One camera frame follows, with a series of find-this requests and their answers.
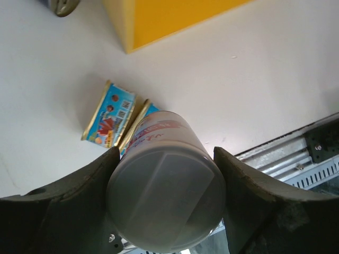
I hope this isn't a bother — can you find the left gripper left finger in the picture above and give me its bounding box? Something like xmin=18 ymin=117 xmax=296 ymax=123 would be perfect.
xmin=1 ymin=147 xmax=121 ymax=253

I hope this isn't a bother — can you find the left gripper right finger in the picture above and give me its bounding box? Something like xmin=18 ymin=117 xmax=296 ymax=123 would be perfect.
xmin=213 ymin=147 xmax=338 ymax=253

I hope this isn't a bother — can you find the white porridge can red label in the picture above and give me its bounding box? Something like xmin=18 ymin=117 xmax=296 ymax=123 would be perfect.
xmin=106 ymin=111 xmax=226 ymax=253

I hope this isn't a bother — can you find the yellow wooden shelf cabinet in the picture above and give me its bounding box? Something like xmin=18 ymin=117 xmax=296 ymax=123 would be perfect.
xmin=102 ymin=0 xmax=248 ymax=54

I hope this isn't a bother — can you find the blue luncheon meat tin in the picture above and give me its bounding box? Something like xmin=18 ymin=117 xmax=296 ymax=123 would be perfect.
xmin=81 ymin=80 xmax=137 ymax=149
xmin=119 ymin=99 xmax=160 ymax=157

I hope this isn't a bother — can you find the dark blue tin can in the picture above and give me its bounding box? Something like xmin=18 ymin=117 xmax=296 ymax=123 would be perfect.
xmin=39 ymin=0 xmax=81 ymax=17

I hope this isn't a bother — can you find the aluminium frame rail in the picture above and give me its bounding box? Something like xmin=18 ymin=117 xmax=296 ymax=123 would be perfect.
xmin=236 ymin=113 xmax=338 ymax=182

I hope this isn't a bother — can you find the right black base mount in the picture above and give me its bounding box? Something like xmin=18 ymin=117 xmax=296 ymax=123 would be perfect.
xmin=304 ymin=121 xmax=338 ymax=164

